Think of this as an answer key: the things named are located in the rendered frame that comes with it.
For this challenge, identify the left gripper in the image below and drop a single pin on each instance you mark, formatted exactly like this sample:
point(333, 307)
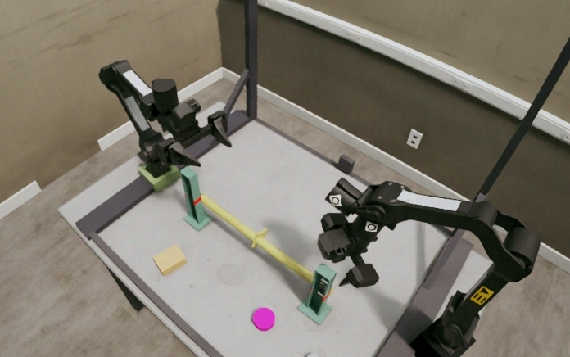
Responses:
point(362, 275)

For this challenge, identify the magenta short cylinder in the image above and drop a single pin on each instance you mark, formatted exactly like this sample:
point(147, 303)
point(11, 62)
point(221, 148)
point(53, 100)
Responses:
point(264, 319)

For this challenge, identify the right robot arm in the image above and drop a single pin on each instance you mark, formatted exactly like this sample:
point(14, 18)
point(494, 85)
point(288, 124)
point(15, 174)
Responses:
point(129, 86)

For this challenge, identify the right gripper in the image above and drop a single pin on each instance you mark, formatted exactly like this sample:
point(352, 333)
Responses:
point(188, 134)

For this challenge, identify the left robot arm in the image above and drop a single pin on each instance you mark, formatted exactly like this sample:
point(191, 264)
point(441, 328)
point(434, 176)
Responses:
point(392, 203)

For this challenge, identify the yellow long bar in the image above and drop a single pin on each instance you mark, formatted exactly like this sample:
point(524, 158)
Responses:
point(258, 239)

